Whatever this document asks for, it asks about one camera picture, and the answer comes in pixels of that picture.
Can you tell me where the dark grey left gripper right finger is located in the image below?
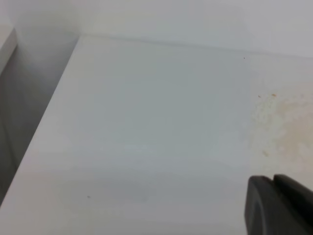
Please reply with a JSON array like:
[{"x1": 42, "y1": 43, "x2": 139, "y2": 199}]
[{"x1": 273, "y1": 174, "x2": 313, "y2": 235}]

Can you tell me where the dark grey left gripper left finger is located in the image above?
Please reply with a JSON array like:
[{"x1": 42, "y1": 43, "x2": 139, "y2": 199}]
[{"x1": 245, "y1": 176, "x2": 301, "y2": 235}]

